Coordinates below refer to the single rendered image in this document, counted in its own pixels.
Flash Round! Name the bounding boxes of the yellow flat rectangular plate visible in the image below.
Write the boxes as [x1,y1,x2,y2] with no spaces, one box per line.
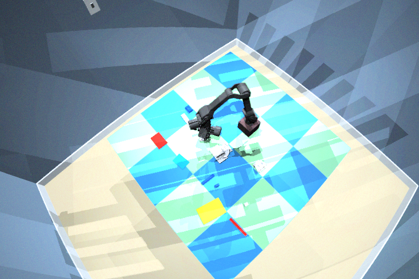
[196,198,226,224]

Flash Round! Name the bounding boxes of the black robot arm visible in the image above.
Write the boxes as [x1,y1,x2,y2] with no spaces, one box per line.
[188,82,258,139]

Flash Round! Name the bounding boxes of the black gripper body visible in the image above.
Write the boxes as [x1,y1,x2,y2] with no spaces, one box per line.
[193,123,222,137]

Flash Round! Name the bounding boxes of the small blue block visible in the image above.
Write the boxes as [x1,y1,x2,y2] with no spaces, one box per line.
[185,105,193,113]

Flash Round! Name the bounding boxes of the red rectangular block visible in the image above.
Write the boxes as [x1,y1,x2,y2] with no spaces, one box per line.
[151,132,167,149]

